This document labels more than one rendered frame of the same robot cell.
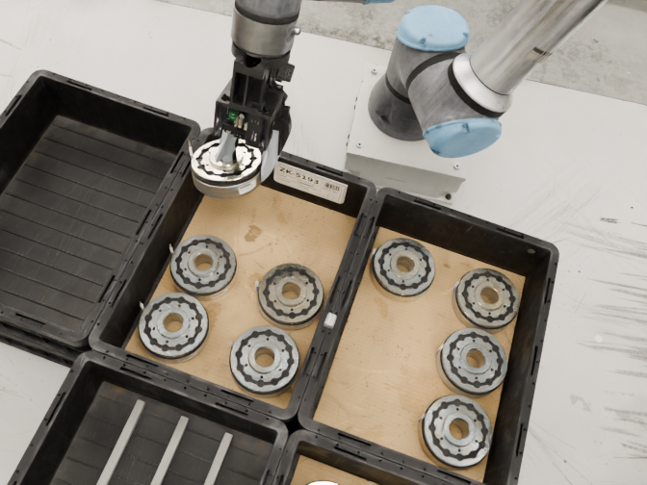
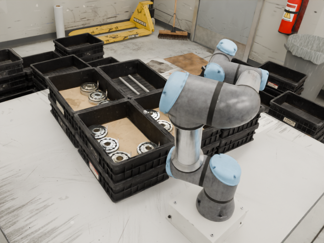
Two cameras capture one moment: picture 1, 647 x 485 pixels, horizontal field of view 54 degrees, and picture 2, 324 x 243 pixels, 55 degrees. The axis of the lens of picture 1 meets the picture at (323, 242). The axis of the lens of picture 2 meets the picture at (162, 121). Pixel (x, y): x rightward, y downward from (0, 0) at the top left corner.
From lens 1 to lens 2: 1.49 m
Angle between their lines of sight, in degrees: 75
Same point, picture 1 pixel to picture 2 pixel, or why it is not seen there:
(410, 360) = (122, 141)
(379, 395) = (120, 130)
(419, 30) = (224, 156)
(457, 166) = (174, 202)
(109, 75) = (284, 160)
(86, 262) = not seen: hidden behind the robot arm
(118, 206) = not seen: hidden behind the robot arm
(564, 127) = not seen: outside the picture
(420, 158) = (187, 194)
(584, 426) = (57, 193)
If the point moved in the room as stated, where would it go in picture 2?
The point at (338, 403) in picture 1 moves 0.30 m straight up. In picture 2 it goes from (127, 124) to (128, 70)
